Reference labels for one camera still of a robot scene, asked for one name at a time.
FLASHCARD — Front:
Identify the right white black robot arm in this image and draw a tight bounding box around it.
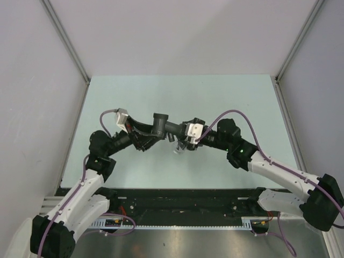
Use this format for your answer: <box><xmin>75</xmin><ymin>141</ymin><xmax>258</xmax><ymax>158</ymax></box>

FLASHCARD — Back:
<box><xmin>176</xmin><ymin>119</ymin><xmax>343</xmax><ymax>232</ymax></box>

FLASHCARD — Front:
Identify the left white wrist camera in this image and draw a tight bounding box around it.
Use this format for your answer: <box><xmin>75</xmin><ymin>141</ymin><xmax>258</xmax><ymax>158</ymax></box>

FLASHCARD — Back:
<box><xmin>115</xmin><ymin>108</ymin><xmax>128</xmax><ymax>133</ymax></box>

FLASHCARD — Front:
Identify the left aluminium frame post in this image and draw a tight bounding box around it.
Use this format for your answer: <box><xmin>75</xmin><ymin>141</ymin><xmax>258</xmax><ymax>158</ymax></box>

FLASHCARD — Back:
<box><xmin>39</xmin><ymin>0</ymin><xmax>90</xmax><ymax>85</ymax></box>

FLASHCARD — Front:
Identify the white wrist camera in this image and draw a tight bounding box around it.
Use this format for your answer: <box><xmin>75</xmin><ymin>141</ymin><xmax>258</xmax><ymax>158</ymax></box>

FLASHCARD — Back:
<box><xmin>115</xmin><ymin>108</ymin><xmax>128</xmax><ymax>133</ymax></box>
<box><xmin>185</xmin><ymin>123</ymin><xmax>204</xmax><ymax>145</ymax></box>

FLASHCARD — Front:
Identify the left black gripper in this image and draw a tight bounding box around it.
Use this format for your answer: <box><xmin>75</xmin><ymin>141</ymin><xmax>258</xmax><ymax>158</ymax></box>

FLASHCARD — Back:
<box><xmin>105</xmin><ymin>116</ymin><xmax>162</xmax><ymax>157</ymax></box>

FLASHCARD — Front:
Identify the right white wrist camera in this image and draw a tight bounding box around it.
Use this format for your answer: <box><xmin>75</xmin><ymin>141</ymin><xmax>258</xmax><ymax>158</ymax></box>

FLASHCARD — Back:
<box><xmin>185</xmin><ymin>123</ymin><xmax>204</xmax><ymax>145</ymax></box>

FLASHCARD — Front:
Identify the clear plastic threaded connector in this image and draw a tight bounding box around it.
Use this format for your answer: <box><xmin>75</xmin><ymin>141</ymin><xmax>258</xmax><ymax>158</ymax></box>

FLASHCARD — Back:
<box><xmin>173</xmin><ymin>139</ymin><xmax>187</xmax><ymax>155</ymax></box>

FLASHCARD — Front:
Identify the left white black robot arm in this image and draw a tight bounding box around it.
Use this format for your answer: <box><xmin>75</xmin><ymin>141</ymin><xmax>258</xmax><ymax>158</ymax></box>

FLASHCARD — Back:
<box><xmin>30</xmin><ymin>109</ymin><xmax>169</xmax><ymax>257</ymax></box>

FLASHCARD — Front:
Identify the right aluminium frame post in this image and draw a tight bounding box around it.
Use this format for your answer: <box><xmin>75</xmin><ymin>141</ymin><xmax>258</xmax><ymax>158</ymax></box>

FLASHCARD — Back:
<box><xmin>276</xmin><ymin>0</ymin><xmax>326</xmax><ymax>78</ymax></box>

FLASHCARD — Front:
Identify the dark grey pipe fitting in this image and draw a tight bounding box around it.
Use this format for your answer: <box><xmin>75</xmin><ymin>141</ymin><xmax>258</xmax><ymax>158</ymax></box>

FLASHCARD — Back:
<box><xmin>151</xmin><ymin>113</ymin><xmax>187</xmax><ymax>142</ymax></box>

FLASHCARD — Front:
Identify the aluminium frame post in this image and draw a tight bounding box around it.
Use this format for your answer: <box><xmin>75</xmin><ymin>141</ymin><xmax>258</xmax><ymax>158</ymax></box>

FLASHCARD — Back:
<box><xmin>39</xmin><ymin>0</ymin><xmax>90</xmax><ymax>85</ymax></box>
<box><xmin>276</xmin><ymin>0</ymin><xmax>326</xmax><ymax>78</ymax></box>

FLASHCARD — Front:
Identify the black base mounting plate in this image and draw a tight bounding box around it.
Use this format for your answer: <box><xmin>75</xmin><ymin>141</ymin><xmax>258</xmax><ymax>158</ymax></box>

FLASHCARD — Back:
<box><xmin>55</xmin><ymin>188</ymin><xmax>282</xmax><ymax>234</ymax></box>

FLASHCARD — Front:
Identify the white slotted cable duct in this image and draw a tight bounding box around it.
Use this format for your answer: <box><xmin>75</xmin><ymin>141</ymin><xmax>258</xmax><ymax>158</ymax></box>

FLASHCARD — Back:
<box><xmin>88</xmin><ymin>218</ymin><xmax>252</xmax><ymax>231</ymax></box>

